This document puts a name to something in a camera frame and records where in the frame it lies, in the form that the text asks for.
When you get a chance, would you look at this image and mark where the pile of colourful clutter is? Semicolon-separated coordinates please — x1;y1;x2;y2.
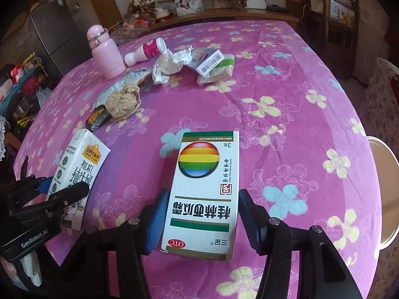
0;53;52;131

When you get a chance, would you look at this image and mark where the silver printed packet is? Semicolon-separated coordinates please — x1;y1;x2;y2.
95;69;153;106

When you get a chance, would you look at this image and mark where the grey refrigerator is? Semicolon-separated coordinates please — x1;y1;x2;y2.
26;0;86;78

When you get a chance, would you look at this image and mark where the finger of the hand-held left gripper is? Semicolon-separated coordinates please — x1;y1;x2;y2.
9;182;91;222
0;156;53;212

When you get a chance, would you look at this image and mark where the white rainbow medicine box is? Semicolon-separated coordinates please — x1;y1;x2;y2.
160;131;240;261

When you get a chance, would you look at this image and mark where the white bottle pink label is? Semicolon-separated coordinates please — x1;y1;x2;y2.
125;37;167;67

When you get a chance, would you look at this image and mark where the crumpled beige paper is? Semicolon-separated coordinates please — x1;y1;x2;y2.
105;84;141;119

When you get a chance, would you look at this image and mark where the wooden headboard shelf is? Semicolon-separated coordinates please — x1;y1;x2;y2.
153;8;300;32

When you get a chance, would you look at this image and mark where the small photo frame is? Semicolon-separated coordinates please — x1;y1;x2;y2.
175;0;204;16

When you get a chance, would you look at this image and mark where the pink floral bedsheet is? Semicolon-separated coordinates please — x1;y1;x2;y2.
14;19;384;299

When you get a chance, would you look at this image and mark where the person's left hand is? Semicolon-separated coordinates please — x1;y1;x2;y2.
11;249;42;293

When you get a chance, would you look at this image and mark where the white box with barcode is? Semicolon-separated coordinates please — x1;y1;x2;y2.
196;49;225;75

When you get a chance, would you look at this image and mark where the dark snack packet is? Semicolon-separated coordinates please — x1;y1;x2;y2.
86;104;113;131

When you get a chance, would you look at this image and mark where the white plastic bag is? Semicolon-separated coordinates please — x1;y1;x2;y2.
37;86;52;108

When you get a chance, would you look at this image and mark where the wooden chair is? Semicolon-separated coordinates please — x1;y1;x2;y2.
304;0;360;81

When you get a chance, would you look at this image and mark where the white trash bin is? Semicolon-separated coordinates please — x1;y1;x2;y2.
366;136;399;250

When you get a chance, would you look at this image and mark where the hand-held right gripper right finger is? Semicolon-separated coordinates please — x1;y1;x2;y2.
238;188;357;299

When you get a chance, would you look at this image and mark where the white milk carton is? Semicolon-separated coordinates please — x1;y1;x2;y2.
46;129;111;229

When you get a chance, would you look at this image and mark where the pile of plastic bags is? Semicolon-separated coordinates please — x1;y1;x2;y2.
112;14;156;42

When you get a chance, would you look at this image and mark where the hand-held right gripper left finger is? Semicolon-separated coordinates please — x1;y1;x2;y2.
59;188;170;299

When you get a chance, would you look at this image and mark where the colourful printed box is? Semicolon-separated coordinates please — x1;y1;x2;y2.
330;0;356;27

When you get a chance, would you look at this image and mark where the floral covered sofa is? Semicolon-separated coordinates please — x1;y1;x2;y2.
358;58;399;150

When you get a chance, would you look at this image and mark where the green white tissue pack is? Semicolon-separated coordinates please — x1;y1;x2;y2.
197;54;235;86

